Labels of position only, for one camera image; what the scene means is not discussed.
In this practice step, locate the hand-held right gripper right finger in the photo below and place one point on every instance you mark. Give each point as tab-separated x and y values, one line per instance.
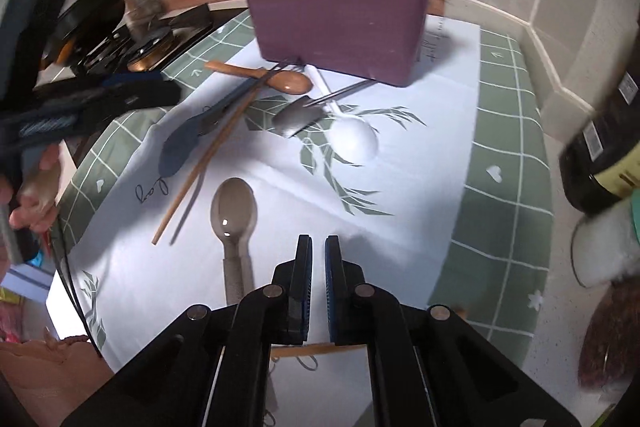
331	277

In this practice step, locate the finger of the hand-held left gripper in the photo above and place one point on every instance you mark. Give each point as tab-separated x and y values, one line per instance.
130	80
135	99

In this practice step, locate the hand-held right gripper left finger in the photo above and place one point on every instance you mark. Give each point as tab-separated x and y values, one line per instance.
305	277

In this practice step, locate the dark blue spoon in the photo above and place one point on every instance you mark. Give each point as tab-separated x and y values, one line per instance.
180	147

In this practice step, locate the white plastic spoon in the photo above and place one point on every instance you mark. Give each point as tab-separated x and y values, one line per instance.
352	139

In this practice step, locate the wooden spoon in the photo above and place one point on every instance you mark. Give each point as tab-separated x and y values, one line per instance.
290	83

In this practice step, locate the purple utensil holder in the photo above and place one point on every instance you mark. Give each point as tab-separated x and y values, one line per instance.
340	22

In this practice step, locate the person's left hand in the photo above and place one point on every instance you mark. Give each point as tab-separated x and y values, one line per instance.
35	202

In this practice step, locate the black gas stove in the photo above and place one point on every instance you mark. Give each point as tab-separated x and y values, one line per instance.
145	52

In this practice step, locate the grey translucent spoon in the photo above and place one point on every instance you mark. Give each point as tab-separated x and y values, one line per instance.
232	207

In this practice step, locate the green checked table mat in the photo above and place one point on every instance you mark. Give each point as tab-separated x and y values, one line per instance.
425	207

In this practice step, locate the metal spoon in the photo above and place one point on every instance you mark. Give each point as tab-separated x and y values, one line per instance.
295	117

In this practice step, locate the white and teal thermometer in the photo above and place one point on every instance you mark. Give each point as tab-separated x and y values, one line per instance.
605	252

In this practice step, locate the jar of red contents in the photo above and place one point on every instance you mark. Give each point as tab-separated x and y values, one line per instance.
610	337

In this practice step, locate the dark sauce bottle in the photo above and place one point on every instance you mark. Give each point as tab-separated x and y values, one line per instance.
600	147

